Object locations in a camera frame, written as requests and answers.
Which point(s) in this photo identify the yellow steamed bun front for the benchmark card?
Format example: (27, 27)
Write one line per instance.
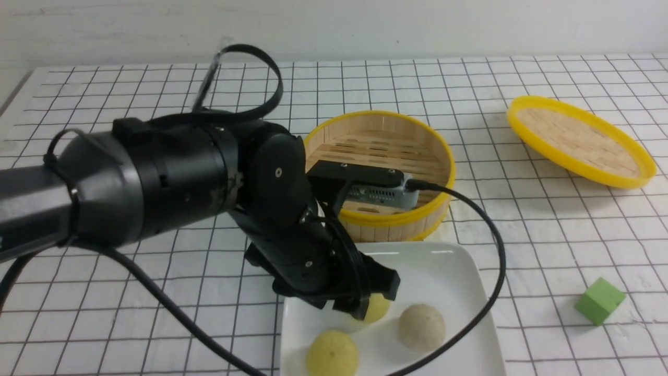
(332, 353)

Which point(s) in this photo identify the green cube block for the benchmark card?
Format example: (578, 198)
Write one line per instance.
(599, 301)

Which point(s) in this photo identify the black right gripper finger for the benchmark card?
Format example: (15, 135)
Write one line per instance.
(356, 306)

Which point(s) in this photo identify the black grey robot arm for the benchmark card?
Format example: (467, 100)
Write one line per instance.
(136, 181)

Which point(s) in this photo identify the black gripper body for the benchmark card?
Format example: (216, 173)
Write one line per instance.
(307, 257)

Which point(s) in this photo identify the yellow rimmed bamboo steamer lid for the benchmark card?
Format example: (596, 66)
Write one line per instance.
(580, 142)

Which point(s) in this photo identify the white square plate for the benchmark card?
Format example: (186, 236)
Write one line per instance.
(443, 275)

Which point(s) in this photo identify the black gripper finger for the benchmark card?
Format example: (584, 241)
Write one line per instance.
(376, 278)

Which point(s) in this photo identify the beige steamed bun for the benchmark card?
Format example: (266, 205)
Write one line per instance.
(421, 328)

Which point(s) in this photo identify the bamboo steamer basket yellow rim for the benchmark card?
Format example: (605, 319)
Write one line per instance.
(387, 140)

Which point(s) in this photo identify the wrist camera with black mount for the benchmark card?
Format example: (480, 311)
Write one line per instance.
(333, 183)

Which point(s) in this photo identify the yellow steamed bun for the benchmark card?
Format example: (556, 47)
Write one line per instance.
(377, 308)
(332, 353)

